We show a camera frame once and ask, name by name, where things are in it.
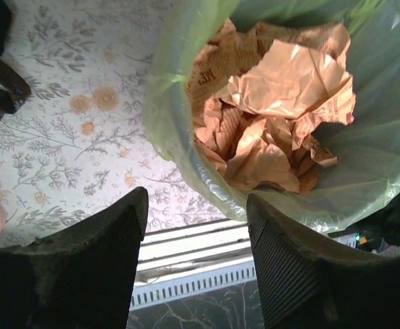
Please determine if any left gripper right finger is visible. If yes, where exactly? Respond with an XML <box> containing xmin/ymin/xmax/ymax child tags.
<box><xmin>246</xmin><ymin>194</ymin><xmax>400</xmax><ymax>328</ymax></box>

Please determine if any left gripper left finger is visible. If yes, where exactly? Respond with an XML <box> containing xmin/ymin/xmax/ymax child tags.
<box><xmin>0</xmin><ymin>187</ymin><xmax>148</xmax><ymax>328</ymax></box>

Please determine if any green trash bag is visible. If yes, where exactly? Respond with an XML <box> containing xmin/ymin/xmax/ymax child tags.
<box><xmin>142</xmin><ymin>1</ymin><xmax>400</xmax><ymax>232</ymax></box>

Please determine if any crumpled brown paper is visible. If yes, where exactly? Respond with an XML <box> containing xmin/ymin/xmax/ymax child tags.
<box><xmin>185</xmin><ymin>21</ymin><xmax>355</xmax><ymax>193</ymax></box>

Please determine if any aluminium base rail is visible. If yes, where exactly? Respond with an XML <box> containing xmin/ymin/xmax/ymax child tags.
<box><xmin>131</xmin><ymin>219</ymin><xmax>256</xmax><ymax>310</ymax></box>

